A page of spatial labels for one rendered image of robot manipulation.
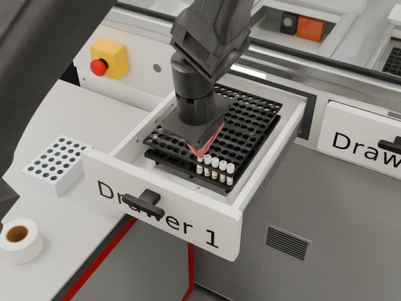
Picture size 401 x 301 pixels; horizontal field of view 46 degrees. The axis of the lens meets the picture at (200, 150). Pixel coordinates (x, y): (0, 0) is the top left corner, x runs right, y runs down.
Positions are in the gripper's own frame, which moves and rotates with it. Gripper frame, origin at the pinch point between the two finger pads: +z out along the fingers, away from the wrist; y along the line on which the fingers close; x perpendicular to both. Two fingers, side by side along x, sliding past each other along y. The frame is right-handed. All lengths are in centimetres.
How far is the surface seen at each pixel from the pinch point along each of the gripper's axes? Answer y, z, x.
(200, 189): 3.0, 6.7, 1.4
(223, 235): 10.3, 2.5, 11.1
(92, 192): 13.4, 6.9, -14.6
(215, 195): 2.6, 6.7, 4.3
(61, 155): 8.3, 11.7, -29.6
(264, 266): -15, 61, 6
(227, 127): -9.2, 3.2, -0.5
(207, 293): -11, 95, -12
